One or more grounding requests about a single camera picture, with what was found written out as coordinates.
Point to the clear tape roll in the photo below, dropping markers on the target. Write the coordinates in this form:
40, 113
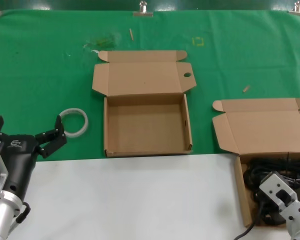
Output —
85, 122

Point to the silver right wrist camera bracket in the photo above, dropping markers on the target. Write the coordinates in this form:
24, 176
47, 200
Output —
277, 192

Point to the cardboard box with round hole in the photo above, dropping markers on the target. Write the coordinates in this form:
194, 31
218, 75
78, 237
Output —
145, 75

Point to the small white plastic scrap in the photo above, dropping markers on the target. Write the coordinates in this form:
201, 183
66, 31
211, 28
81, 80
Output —
95, 51

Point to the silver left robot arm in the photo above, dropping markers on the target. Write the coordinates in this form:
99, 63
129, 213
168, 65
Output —
1, 217

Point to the long thin wood stick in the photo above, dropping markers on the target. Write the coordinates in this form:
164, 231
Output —
131, 34

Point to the short wood chip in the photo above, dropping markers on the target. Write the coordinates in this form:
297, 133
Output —
246, 88

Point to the green table cloth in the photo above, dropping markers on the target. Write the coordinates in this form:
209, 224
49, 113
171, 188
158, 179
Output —
40, 75

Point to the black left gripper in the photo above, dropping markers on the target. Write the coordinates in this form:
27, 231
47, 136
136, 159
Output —
17, 160

